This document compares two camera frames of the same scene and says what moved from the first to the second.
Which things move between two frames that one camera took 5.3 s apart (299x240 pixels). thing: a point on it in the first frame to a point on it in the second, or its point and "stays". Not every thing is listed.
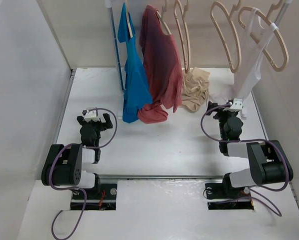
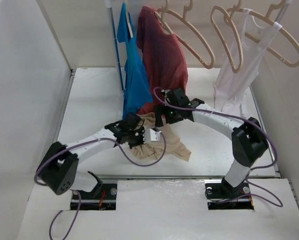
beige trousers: x=195 y=88 to x=174 y=147
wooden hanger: x=180 y=9 to x=187 y=9
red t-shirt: x=162 y=66 stays
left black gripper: x=82 y=121 to x=141 y=140
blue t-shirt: x=137 y=92 stays
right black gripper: x=232 y=113 to x=162 y=109
